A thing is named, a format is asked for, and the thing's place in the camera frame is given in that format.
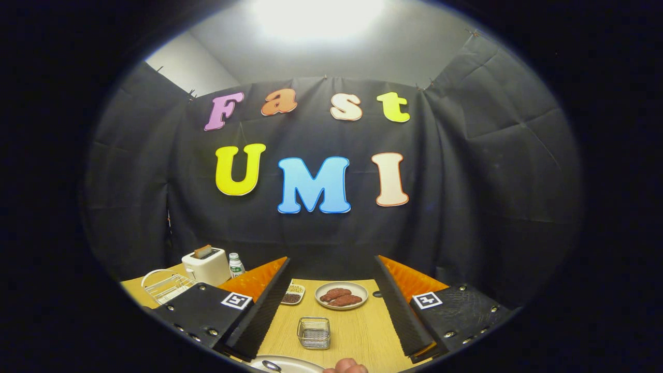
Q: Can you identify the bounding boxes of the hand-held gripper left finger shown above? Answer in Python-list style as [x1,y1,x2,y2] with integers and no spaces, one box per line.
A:
[153,256,292,363]

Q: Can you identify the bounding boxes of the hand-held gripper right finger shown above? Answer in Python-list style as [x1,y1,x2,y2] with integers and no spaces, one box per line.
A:
[373,255,518,363]

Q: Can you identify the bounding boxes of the metal wire basket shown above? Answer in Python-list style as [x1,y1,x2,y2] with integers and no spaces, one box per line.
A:
[297,317,331,350]

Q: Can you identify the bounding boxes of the beige round plate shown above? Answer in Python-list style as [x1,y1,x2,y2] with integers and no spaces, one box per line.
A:
[250,355,325,373]

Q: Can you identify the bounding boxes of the white wire dish rack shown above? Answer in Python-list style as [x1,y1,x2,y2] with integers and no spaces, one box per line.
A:
[141,269,197,305]

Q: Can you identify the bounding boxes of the white divided dish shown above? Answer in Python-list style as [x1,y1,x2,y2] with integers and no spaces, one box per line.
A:
[280,282,306,306]

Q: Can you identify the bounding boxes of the white plate with meat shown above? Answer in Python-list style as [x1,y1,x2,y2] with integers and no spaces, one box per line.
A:
[314,281,369,311]

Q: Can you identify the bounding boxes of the white toaster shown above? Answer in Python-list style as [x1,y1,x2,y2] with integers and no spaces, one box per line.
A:
[181,247,231,286]

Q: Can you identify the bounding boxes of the black backdrop cloth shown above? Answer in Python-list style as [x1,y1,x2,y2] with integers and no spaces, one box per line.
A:
[80,31,583,311]

